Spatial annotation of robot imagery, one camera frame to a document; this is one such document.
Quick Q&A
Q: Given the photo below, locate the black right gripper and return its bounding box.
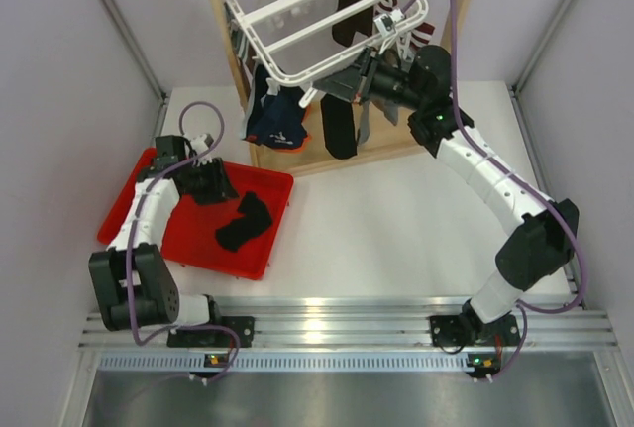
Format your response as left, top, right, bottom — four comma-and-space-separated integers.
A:
316, 47, 426, 112

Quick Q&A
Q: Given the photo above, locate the black sock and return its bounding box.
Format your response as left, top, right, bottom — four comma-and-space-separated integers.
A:
215, 191, 273, 253
320, 94, 357, 160

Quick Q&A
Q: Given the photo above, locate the white plastic clip hanger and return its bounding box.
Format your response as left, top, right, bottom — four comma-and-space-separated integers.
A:
210, 0, 429, 102

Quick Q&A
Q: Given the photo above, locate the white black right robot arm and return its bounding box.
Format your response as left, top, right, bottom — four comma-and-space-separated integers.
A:
314, 46, 579, 345

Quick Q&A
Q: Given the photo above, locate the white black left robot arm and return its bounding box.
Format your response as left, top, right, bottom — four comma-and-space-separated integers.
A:
89, 134, 238, 345

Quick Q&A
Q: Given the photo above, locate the red plastic tray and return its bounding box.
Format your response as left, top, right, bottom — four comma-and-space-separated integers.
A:
89, 136, 293, 283

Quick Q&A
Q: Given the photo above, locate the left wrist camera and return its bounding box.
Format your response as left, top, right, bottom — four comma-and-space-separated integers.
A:
184, 133, 215, 166

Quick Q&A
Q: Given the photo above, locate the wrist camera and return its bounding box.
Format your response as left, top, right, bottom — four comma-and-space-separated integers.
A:
184, 133, 215, 166
373, 8, 410, 45

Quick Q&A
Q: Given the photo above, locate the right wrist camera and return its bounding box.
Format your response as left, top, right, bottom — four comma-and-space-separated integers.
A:
373, 8, 410, 45

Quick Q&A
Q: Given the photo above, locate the wooden hanger stand frame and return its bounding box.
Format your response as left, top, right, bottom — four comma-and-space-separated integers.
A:
209, 0, 471, 175

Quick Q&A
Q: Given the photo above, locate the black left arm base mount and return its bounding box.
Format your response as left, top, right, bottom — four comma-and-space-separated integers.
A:
166, 316, 256, 348

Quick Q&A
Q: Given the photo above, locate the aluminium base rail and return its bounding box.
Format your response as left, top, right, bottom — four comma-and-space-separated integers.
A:
78, 295, 620, 374

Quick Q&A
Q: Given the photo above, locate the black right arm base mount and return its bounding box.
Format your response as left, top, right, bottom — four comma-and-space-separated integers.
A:
429, 314, 520, 355

